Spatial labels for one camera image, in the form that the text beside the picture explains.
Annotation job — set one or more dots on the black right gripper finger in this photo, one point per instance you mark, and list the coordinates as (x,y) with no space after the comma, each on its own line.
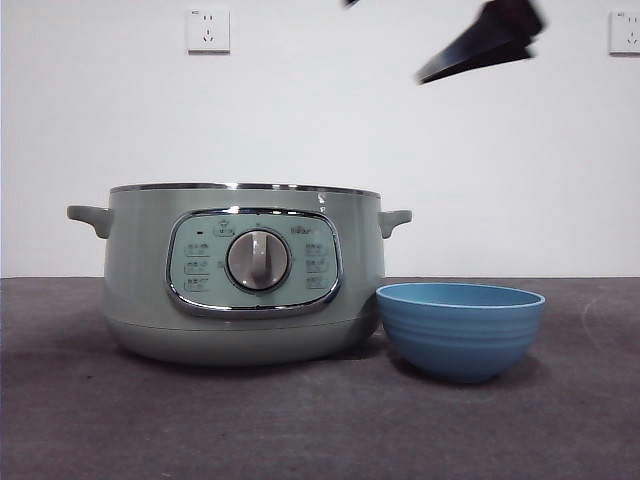
(492,37)
(351,2)

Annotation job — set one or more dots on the blue ribbed bowl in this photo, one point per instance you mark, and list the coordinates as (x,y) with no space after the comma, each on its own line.
(460,340)

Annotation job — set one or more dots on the pale green electric steamer pot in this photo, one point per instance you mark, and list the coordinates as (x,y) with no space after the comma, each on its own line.
(140,280)

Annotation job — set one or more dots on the white wall socket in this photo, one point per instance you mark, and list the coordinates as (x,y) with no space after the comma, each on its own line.
(209,31)
(626,33)

